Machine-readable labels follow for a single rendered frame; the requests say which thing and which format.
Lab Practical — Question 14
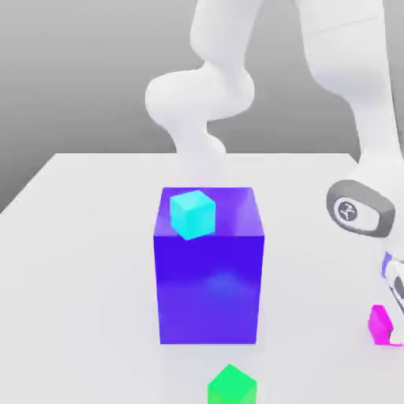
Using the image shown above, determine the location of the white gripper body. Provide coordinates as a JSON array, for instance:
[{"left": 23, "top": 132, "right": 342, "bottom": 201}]
[{"left": 387, "top": 283, "right": 404, "bottom": 331}]

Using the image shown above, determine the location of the small magenta cube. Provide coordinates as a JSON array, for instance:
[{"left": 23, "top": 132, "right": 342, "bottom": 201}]
[{"left": 368, "top": 304, "right": 404, "bottom": 347}]

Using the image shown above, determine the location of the small green cube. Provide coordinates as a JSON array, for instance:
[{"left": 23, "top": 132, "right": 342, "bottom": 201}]
[{"left": 207, "top": 363, "right": 258, "bottom": 404}]

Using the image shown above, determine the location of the small cyan cube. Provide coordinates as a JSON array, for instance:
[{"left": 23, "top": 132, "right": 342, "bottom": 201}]
[{"left": 169, "top": 189, "right": 217, "bottom": 241}]

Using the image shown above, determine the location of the large blue box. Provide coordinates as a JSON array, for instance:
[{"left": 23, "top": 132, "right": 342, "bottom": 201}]
[{"left": 153, "top": 186, "right": 265, "bottom": 346}]

